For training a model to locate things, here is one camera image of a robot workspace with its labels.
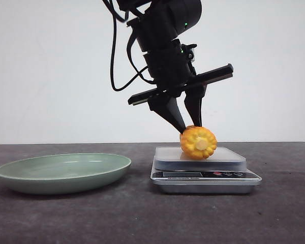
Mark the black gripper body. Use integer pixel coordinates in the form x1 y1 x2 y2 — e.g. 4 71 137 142
128 46 233 105

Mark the green ceramic plate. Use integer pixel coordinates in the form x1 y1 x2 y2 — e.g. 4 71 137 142
0 152 131 195

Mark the yellow corn cob piece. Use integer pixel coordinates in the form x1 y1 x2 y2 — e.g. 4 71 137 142
179 126 218 160

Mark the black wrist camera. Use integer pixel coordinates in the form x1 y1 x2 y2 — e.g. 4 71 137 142
181 44 197 62

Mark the silver digital kitchen scale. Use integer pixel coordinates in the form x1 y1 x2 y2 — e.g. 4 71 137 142
150 146 262 194

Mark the black cable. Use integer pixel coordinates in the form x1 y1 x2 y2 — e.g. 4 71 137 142
101 0 155 92

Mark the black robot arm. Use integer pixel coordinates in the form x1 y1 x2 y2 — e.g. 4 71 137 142
117 1 233 133

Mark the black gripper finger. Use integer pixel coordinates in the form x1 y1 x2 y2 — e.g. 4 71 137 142
148 96 186 133
185 85 207 127

